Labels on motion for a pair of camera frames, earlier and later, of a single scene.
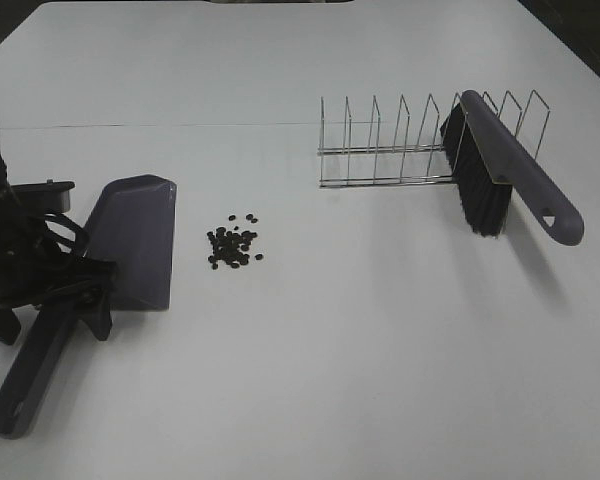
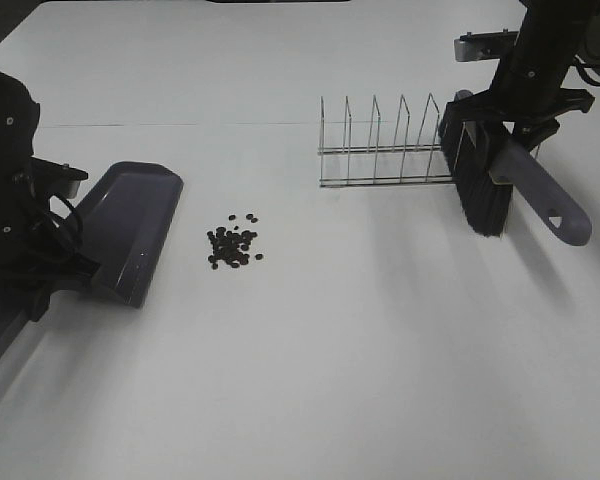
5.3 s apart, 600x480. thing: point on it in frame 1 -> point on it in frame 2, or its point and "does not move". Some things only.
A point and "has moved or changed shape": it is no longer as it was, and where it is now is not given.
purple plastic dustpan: x=134 y=223 has moved or changed shape
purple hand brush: x=488 y=161 does not move
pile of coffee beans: x=229 y=246 does not move
